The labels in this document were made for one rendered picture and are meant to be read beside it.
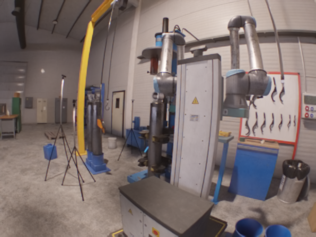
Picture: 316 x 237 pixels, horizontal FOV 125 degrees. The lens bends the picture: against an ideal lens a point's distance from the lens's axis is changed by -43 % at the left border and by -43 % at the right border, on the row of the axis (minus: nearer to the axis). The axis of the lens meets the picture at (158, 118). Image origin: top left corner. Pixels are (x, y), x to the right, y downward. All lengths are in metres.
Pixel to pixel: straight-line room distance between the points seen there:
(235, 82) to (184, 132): 0.51
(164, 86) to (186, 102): 0.28
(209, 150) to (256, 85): 0.55
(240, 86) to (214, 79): 0.19
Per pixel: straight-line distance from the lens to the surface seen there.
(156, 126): 2.11
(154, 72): 2.39
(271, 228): 1.70
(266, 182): 2.62
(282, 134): 3.59
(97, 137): 3.04
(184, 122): 1.05
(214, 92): 0.94
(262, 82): 1.07
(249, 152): 2.47
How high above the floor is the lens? 1.40
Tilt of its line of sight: 4 degrees down
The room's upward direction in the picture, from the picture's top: 3 degrees clockwise
